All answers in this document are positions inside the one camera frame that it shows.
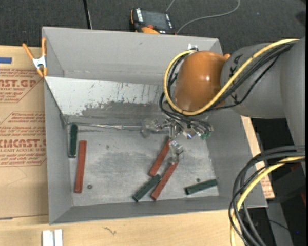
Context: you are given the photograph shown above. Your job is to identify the grey metal bin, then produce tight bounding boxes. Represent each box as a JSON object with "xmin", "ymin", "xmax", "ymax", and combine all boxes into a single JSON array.
[{"xmin": 42, "ymin": 26, "xmax": 269, "ymax": 225}]

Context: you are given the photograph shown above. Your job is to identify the dark green flat block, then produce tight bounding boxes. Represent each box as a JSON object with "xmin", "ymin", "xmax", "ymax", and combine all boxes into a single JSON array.
[
  {"xmin": 67, "ymin": 123, "xmax": 79, "ymax": 159},
  {"xmin": 185, "ymin": 178, "xmax": 219, "ymax": 196},
  {"xmin": 132, "ymin": 174, "xmax": 162, "ymax": 203}
]

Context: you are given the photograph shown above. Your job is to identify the brown cardboard board red print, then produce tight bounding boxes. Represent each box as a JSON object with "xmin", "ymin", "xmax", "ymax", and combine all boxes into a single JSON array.
[{"xmin": 0, "ymin": 44, "xmax": 275, "ymax": 221}]

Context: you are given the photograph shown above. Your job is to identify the red-brown flat block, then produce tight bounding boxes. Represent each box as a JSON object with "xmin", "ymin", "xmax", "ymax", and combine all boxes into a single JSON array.
[
  {"xmin": 150, "ymin": 161, "xmax": 180, "ymax": 201},
  {"xmin": 74, "ymin": 140, "xmax": 88, "ymax": 194},
  {"xmin": 148, "ymin": 136, "xmax": 171, "ymax": 177}
]

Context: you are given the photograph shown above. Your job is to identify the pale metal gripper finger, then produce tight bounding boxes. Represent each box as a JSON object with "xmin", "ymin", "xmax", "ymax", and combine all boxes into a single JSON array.
[
  {"xmin": 141, "ymin": 120, "xmax": 164, "ymax": 138},
  {"xmin": 168, "ymin": 140, "xmax": 184, "ymax": 164}
]

